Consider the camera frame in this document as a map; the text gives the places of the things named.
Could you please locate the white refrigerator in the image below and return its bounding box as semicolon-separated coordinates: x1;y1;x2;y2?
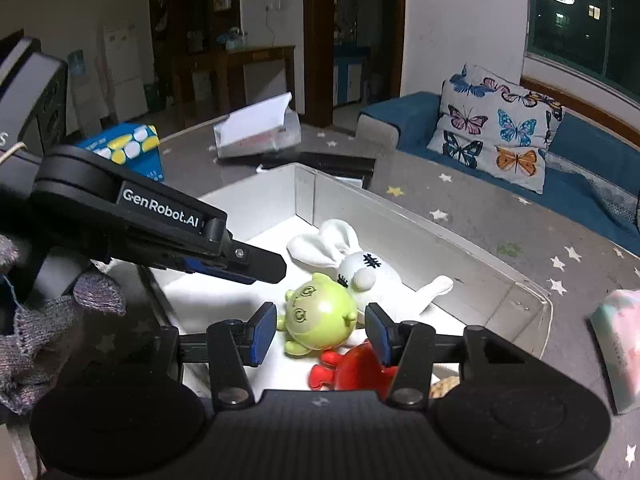
103;25;148;122

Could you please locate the grey white storage box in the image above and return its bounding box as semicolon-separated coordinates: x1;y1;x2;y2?
139;161;554;386

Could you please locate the dark wooden doorway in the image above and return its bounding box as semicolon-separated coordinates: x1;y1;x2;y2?
303;0;406;127

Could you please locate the tan peanut toy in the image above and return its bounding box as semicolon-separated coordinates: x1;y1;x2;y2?
428;376;460;399

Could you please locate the white plush rabbit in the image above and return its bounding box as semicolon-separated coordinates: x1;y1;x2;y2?
288;219;454;322

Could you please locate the red round crab toy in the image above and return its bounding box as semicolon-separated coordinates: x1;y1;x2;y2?
307;340;397;400

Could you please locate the grey gloved left hand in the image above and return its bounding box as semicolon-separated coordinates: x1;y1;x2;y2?
1;236;126;415

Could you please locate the blue sofa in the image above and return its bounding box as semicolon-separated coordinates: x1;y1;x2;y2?
358;92;639;252

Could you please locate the clear white tissue holder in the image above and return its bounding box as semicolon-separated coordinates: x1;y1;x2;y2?
213;92;302;159

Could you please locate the pastel soft tissue pack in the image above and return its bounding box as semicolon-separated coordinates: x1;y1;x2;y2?
590;289;640;414

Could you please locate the dark window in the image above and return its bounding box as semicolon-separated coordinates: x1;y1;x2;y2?
527;0;639;100

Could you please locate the wooden side table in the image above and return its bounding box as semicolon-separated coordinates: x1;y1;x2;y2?
171;44;296;127

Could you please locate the blue yellow tissue box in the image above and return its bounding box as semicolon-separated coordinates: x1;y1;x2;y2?
76;122;164;181

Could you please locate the butterfly print pillow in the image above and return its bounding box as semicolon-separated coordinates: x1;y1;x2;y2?
427;65;564;194

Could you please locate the green round alien toy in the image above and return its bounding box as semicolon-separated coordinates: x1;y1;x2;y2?
277;273;358;358

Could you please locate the water dispenser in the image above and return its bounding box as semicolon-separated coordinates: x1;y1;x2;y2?
67;49;108;138

